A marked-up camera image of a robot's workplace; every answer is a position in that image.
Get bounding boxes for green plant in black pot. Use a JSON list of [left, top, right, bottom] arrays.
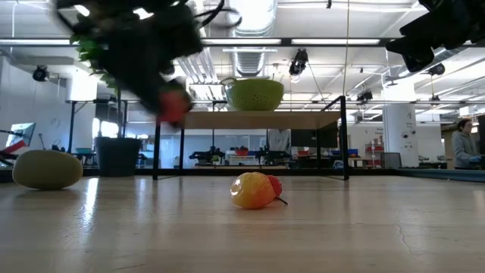
[[69, 32, 143, 177]]

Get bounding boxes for black metal workstation frame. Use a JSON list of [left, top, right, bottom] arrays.
[[64, 97, 132, 152]]

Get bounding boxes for yellow-orange peach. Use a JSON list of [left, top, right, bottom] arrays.
[[230, 171, 289, 210]]

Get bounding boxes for red slanted bar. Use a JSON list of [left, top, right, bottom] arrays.
[[0, 140, 27, 157]]

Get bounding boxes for green plastic colander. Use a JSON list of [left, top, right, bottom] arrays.
[[220, 77, 285, 112]]

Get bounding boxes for red strawberry green leaves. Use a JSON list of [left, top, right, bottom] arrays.
[[156, 89, 194, 129]]

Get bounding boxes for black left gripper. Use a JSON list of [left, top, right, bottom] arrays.
[[96, 0, 206, 117]]

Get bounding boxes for wooden shelf riser black legs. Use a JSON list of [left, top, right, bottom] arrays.
[[152, 96, 350, 181]]

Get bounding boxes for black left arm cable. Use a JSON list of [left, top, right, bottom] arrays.
[[192, 0, 243, 30]]

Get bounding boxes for silver ventilation duct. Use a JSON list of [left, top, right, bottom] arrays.
[[224, 0, 280, 79]]

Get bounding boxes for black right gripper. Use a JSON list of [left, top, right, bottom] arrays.
[[384, 0, 485, 74]]

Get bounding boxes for person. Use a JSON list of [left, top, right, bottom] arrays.
[[267, 128, 293, 155], [450, 119, 483, 171]]

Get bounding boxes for tilted computer monitor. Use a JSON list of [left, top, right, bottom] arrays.
[[6, 121, 37, 149]]

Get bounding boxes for white building column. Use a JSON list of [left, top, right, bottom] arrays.
[[381, 103, 420, 168]]

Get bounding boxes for grey chair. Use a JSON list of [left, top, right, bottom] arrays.
[[380, 151, 403, 170]]

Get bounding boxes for black flat screen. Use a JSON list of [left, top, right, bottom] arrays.
[[290, 127, 340, 149]]

